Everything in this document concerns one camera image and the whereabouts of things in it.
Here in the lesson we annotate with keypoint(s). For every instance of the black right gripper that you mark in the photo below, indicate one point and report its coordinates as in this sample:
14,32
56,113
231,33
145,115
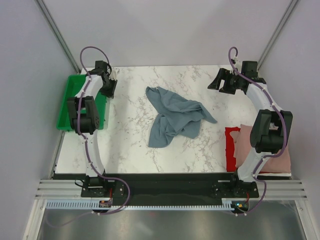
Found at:
222,74

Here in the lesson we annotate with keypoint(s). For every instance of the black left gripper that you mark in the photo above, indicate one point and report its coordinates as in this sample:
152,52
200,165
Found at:
110,94

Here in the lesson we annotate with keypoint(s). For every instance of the blue grey t shirt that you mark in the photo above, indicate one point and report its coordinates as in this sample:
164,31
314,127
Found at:
176,115

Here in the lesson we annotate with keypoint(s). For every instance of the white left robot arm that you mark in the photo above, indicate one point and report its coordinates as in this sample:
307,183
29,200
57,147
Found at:
85,120

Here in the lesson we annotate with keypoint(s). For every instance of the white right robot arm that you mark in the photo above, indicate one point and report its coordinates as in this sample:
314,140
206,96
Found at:
269,134

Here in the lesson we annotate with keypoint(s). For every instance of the green plastic bin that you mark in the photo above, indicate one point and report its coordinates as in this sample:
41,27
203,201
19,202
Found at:
73,86

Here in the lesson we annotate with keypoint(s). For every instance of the pink folded t shirt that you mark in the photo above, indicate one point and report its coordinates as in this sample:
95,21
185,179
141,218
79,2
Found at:
241,140

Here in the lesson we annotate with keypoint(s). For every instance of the red folded t shirt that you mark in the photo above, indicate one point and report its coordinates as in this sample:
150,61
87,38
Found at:
230,148

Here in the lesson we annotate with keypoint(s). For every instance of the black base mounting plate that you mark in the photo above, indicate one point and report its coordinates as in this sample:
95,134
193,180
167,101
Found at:
168,189

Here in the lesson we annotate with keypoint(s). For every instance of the white folded t shirt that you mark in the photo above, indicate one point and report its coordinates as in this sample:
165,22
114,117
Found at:
270,174

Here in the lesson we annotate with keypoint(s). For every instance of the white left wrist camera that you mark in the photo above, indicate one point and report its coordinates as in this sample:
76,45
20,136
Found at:
114,74

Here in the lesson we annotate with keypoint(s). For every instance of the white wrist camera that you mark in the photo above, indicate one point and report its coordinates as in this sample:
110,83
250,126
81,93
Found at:
236,65
114,74

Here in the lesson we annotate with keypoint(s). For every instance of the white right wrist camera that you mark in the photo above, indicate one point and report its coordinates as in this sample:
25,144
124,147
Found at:
236,65

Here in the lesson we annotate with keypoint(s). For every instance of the aluminium right corner post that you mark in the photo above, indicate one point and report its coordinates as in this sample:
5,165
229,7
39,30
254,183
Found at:
277,31

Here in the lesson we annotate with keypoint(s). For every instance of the aluminium corner post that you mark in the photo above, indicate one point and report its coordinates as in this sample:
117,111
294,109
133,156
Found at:
57,34
277,31

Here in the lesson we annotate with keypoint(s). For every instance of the aluminium left corner post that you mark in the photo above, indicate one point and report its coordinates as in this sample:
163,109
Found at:
57,34

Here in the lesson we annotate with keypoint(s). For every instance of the aluminium front frame rail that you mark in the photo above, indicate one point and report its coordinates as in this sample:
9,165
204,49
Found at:
66,189

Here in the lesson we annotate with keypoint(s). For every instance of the light blue cable duct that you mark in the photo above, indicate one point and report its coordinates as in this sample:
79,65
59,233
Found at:
71,204

